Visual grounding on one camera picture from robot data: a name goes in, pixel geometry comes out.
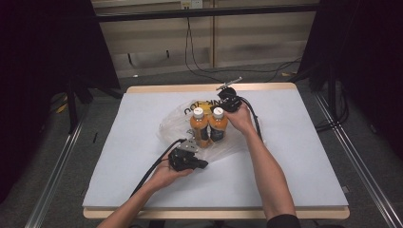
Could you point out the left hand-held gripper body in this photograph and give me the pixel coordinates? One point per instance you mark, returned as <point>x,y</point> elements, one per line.
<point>180,158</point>

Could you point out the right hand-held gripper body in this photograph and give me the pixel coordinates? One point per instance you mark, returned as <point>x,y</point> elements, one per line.
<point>230,99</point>

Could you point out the orange juice bottle white cap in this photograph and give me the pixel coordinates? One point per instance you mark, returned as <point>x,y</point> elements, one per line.
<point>218,126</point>
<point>199,128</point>

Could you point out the clear plastic bag black lettering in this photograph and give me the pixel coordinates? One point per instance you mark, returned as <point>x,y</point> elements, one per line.
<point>172,123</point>

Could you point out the person's right hand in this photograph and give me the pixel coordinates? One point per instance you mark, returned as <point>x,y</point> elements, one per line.
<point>242,120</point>

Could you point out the person's left hand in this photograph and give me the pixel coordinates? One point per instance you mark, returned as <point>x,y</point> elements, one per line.
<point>166,179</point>

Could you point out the wooden table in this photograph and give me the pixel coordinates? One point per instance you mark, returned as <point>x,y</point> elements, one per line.
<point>177,87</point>

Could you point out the white table mat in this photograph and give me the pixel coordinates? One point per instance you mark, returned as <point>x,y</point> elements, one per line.
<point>126,126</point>

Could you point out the black horizontal bar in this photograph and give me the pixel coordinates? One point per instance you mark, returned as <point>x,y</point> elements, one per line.
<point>206,12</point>

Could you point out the person's black sleeve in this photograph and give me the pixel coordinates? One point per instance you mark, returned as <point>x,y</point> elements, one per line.
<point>283,222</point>

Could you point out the black metal stand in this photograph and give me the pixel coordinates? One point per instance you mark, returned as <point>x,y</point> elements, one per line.
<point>72,104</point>

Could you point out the yellow floor tape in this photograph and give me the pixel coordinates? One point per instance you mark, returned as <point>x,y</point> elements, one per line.
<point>61,108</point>

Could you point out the black curtain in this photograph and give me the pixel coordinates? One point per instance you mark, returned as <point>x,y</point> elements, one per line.
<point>364,57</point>
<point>38,63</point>

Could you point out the white wall outlet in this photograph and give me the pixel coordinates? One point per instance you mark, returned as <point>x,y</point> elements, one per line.
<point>191,3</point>

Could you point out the metal floor rail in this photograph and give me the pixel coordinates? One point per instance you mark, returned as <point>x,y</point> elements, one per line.
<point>53,177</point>
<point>358,161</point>

